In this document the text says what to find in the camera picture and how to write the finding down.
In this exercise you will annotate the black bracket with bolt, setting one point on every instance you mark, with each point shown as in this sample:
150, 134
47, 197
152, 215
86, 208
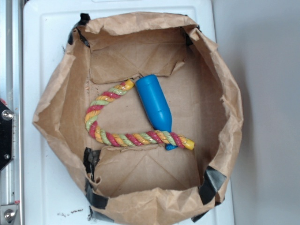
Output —
6, 135

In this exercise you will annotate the silver corner bracket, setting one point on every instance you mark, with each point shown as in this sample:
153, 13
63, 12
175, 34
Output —
9, 214

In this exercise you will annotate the multicolored twisted rope toy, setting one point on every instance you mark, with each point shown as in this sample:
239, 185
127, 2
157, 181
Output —
171, 139

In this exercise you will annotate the brown paper bag bin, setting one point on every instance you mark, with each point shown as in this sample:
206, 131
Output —
147, 184

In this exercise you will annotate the blue plastic bottle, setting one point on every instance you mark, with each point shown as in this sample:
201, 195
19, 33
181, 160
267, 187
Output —
154, 103

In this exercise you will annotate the aluminium frame rail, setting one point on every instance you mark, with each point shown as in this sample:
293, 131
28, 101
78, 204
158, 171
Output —
11, 91

